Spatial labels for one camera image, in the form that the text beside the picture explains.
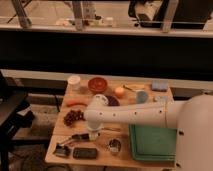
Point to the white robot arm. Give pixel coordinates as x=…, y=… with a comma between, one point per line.
x=193, y=120

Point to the bunch of red grapes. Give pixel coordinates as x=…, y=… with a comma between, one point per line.
x=73, y=116

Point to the black rectangular sponge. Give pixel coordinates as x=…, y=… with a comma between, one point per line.
x=85, y=153

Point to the green plastic tray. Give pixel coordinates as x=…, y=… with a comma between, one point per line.
x=152, y=144

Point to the purple bowl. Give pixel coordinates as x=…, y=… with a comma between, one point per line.
x=112, y=101

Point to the blue plastic cup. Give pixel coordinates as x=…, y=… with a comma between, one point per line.
x=141, y=97

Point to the wooden spoon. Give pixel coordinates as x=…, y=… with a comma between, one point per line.
x=132, y=89

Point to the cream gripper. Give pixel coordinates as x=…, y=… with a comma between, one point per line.
x=93, y=135

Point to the black dish brush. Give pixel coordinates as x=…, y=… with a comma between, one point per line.
x=62, y=149

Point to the red bowl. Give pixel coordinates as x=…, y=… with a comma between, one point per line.
x=97, y=85

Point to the orange fruit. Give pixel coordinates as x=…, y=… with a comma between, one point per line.
x=119, y=92

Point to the orange carrot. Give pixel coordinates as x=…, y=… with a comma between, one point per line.
x=71, y=103

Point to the white plastic cup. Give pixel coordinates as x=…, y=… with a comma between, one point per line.
x=74, y=82

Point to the metal fork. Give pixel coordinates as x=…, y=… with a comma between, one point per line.
x=111, y=129

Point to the small metal cup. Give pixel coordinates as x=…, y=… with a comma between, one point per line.
x=114, y=146

